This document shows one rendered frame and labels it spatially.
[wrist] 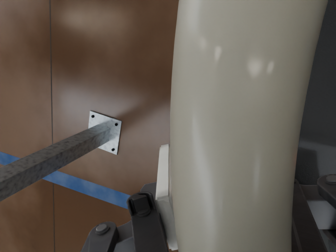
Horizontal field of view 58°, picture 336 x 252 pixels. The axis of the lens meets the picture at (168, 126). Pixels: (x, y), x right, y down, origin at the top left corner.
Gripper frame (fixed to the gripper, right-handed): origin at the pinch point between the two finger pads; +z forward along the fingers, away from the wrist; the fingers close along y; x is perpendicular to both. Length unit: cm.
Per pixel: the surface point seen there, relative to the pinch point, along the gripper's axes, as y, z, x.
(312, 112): 48, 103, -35
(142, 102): -21, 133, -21
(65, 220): -93, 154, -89
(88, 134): -51, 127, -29
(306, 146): 45, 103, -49
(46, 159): -60, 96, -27
